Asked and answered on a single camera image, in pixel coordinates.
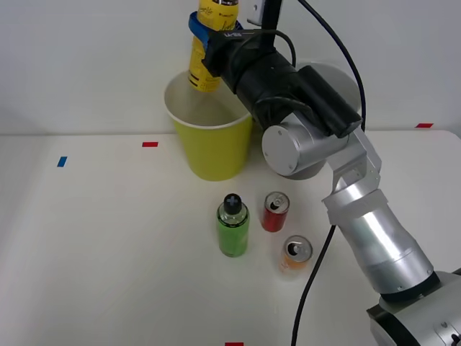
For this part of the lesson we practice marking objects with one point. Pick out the red drink can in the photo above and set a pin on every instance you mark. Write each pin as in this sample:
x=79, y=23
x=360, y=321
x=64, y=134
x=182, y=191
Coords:
x=274, y=216

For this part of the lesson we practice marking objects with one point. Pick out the orange and white drink can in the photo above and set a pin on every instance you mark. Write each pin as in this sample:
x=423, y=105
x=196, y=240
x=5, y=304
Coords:
x=295, y=257

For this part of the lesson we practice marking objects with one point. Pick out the yellow-green plastic bin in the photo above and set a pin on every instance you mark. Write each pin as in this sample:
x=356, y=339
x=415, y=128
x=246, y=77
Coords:
x=216, y=151

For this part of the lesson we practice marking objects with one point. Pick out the yellow drink can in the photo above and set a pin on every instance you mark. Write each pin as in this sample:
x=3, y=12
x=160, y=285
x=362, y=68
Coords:
x=203, y=61

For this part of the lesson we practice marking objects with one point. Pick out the silver and black right arm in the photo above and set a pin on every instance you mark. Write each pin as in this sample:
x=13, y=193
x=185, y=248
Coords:
x=378, y=230

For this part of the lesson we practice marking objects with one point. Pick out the green plastic bottle black cap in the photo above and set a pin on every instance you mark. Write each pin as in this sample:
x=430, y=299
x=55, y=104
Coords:
x=233, y=234

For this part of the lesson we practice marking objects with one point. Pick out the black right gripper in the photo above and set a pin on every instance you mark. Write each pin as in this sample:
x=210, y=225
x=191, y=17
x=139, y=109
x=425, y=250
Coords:
x=223, y=54

